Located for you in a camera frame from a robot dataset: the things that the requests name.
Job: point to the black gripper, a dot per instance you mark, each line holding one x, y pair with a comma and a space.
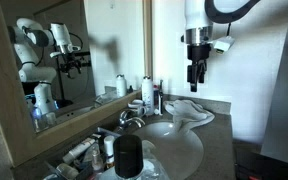
198, 52

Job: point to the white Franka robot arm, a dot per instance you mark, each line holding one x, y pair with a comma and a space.
197, 16

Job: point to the chrome sink faucet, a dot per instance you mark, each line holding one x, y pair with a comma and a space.
135, 122

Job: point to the white crumpled towel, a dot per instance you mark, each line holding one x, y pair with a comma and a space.
187, 113

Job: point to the black electric toothbrush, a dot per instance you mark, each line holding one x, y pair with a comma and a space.
161, 96

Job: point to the white mug with green print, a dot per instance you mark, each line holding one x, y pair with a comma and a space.
136, 108

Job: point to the white sink basin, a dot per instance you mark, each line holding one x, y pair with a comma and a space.
177, 150

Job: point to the white standing panel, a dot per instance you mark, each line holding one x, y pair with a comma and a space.
284, 100

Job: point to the black cylindrical cup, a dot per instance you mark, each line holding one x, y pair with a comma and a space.
128, 155

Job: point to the black box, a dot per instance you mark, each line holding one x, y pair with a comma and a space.
267, 166

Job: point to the small white capped bottle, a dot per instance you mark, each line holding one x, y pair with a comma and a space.
109, 150

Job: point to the clear small pump bottle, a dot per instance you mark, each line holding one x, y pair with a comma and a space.
97, 161

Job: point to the white cosmetic tube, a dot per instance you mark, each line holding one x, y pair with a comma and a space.
79, 150

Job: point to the grey rolled tube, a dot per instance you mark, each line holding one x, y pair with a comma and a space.
67, 170

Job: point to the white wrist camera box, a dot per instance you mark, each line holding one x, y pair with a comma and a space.
224, 44

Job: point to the wood framed wall mirror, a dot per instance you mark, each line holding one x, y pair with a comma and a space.
50, 66

